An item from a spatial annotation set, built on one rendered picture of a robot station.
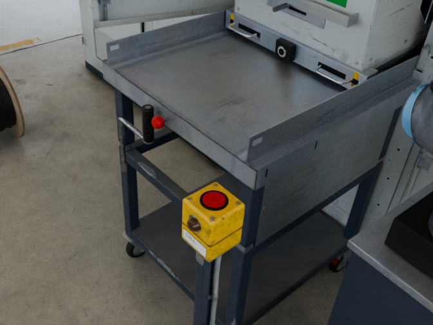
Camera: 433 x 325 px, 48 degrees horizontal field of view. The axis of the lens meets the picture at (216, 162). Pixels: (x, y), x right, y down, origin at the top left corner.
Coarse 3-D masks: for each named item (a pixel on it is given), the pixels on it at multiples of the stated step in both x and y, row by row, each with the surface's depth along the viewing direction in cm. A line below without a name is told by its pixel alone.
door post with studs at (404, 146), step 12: (432, 24) 132; (432, 36) 133; (432, 48) 134; (420, 60) 139; (432, 60) 136; (432, 72) 137; (408, 144) 152; (396, 156) 157; (396, 168) 158; (396, 180) 160; (384, 192) 166; (384, 204) 168
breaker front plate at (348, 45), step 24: (240, 0) 150; (264, 0) 142; (312, 0) 129; (360, 0) 118; (264, 24) 146; (288, 24) 139; (312, 24) 132; (336, 24) 126; (360, 24) 121; (336, 48) 130; (360, 48) 124
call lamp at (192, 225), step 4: (192, 216) 83; (188, 220) 83; (192, 220) 82; (196, 220) 82; (188, 224) 83; (192, 224) 82; (196, 224) 82; (200, 224) 82; (192, 228) 82; (196, 228) 82; (200, 228) 82
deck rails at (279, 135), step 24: (192, 24) 149; (216, 24) 156; (120, 48) 136; (144, 48) 141; (168, 48) 146; (384, 72) 128; (408, 72) 139; (336, 96) 117; (360, 96) 126; (288, 120) 107; (312, 120) 114; (264, 144) 105
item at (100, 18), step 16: (96, 0) 146; (112, 0) 151; (128, 0) 154; (144, 0) 156; (160, 0) 159; (176, 0) 161; (192, 0) 164; (208, 0) 167; (224, 0) 170; (96, 16) 149; (112, 16) 154; (128, 16) 157; (144, 16) 156; (160, 16) 159; (176, 16) 162
